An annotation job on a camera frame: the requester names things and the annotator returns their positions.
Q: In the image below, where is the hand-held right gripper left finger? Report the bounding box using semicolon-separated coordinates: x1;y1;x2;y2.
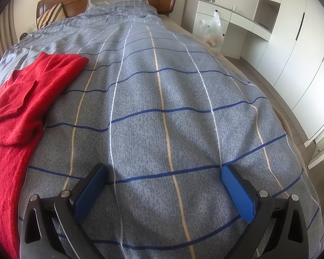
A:
19;163;108;259

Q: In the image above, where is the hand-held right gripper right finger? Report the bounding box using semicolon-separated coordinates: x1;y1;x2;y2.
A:
221;164;310;259

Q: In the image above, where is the red knitted sweater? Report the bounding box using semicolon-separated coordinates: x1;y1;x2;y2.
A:
0;52;89;259

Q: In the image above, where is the bed with blue checked cover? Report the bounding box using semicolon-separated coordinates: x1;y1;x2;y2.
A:
0;0;324;259

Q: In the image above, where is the white wardrobe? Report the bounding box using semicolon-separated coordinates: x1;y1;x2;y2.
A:
239;0;324;146

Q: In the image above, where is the white plastic bag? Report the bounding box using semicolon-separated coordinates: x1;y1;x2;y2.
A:
198;10;223;47

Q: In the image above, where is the white desk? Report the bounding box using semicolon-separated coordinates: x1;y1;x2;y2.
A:
182;0;272;60

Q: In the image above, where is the beige curtain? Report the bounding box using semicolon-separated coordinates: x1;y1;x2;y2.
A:
0;0;19;72

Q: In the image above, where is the striped cushion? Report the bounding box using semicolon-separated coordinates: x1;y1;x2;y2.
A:
38;2;64;29

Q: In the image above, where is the blue-grey pillow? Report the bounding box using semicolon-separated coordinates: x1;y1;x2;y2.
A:
86;0;158;15

